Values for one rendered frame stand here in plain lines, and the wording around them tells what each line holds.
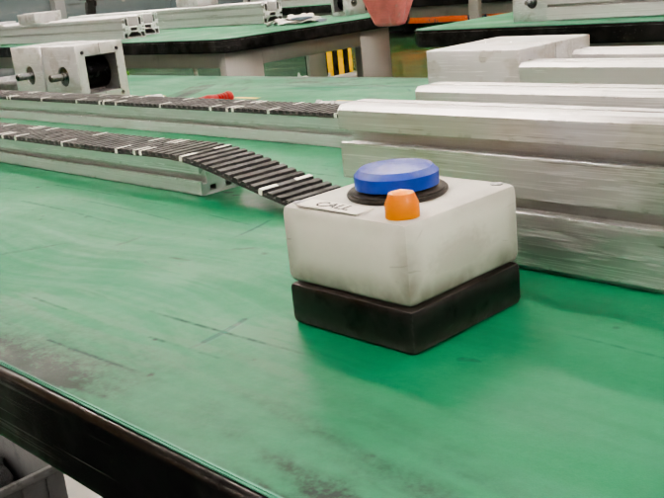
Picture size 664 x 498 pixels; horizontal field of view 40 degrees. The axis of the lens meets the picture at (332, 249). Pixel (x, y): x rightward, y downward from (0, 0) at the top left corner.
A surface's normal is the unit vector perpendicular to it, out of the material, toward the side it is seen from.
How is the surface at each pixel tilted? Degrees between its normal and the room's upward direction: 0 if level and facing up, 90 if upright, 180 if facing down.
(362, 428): 0
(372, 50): 90
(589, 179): 90
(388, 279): 90
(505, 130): 90
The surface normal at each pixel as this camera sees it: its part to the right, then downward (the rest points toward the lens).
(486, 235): 0.69, 0.14
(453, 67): -0.72, 0.26
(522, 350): -0.10, -0.95
